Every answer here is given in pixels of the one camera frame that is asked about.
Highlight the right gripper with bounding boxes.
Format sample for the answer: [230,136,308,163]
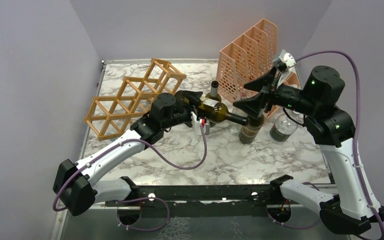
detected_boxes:
[233,64,318,118]

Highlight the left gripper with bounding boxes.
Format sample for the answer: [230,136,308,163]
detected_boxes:
[162,91,204,130]

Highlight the green wine bottle silver neck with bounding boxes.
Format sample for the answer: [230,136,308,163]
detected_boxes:
[204,80,222,114]

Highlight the green wine bottle white label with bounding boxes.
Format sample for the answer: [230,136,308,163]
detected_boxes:
[197,96,248,126]

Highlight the dark wine bottle black neck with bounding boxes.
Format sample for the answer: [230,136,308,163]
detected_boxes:
[238,112,265,144]

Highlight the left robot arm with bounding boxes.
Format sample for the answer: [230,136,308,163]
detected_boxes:
[52,90,203,216]

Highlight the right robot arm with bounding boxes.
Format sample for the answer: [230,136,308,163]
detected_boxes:
[233,65,384,236]

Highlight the clear tall glass bottle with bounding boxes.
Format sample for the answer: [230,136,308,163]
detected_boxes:
[228,106,247,135]

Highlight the clear round glass bottle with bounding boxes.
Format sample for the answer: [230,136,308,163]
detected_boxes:
[268,113,300,143]

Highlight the wooden wine rack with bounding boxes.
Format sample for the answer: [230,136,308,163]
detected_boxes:
[83,58,187,141]

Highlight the orange plastic file organizer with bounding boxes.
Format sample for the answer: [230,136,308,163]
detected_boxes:
[216,18,302,119]

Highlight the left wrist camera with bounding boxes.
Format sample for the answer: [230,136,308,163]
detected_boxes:
[191,111,210,135]

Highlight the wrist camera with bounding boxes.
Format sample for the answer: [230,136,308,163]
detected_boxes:
[191,111,210,135]
[272,49,297,73]

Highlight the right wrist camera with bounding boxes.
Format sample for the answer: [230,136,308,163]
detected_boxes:
[272,49,297,73]

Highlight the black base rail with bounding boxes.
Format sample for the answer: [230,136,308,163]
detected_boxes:
[105,184,302,220]

